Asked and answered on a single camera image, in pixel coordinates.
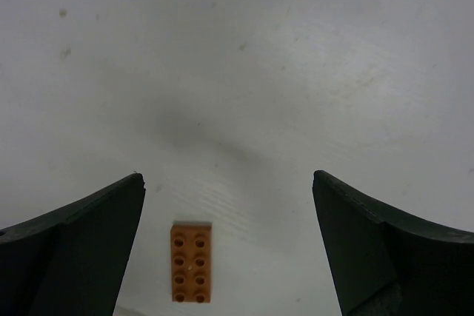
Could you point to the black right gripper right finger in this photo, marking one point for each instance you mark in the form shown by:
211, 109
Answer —
385, 261

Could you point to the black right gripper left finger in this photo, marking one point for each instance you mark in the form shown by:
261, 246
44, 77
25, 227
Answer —
72, 260

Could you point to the brown lego brick lower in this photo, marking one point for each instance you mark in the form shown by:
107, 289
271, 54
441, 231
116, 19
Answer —
191, 262

